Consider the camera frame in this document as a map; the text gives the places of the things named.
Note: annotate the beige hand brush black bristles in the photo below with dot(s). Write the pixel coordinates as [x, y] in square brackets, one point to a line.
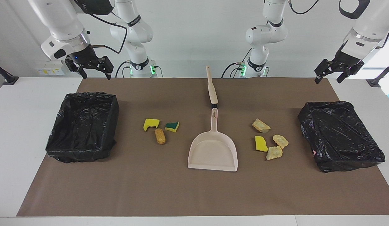
[212, 91]

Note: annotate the yellow notched sponge piece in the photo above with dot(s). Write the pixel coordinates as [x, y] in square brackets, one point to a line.
[148, 124]

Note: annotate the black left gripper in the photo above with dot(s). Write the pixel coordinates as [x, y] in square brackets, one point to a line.
[340, 62]

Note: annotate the green and yellow sponge piece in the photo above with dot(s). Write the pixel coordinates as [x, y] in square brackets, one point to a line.
[172, 126]

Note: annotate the black stand foot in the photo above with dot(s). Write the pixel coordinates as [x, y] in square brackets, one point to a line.
[375, 82]
[9, 80]

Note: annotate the beige plastic dustpan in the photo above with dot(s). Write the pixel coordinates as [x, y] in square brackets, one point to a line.
[213, 153]

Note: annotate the black bag-lined bin pink tag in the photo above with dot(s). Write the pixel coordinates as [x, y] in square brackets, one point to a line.
[338, 135]

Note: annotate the beige bread chunk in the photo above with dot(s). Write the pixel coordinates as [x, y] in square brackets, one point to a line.
[260, 125]

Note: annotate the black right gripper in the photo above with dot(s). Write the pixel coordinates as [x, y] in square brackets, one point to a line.
[87, 58]

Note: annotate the white green-lit base connector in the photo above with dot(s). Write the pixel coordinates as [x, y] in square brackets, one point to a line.
[153, 69]
[243, 69]

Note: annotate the brown table mat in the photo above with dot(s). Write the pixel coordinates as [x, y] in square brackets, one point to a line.
[181, 194]

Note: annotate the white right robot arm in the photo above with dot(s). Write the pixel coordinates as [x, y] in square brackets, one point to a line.
[131, 31]

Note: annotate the white wall socket box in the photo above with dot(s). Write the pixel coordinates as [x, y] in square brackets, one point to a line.
[50, 69]

